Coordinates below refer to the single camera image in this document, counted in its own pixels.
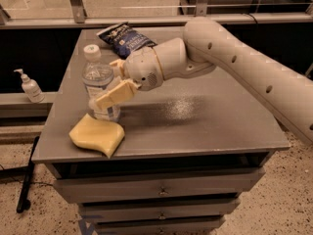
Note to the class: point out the clear blue-label plastic bottle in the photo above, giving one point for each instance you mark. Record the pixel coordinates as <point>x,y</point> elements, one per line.
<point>96,76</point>

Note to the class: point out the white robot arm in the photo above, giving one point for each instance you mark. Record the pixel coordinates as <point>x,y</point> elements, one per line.
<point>204,46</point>

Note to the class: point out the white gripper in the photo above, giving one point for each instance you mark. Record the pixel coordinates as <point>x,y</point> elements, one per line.
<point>141,68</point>

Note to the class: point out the metal window frame rail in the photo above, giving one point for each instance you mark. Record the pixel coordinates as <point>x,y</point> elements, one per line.
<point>22,14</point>

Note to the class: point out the white pump dispenser bottle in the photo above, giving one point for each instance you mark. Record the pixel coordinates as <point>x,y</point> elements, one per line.
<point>31,88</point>

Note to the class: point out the black floor stand leg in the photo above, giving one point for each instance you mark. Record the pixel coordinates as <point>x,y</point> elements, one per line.
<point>24,202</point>

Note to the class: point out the blue chip bag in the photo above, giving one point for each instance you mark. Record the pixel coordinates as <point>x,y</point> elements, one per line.
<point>124,39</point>

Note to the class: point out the grey drawer cabinet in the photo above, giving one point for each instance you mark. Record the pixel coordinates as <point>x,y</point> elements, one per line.
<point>191,147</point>

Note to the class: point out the yellow sponge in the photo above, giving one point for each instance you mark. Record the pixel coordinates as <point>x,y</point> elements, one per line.
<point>99,135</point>

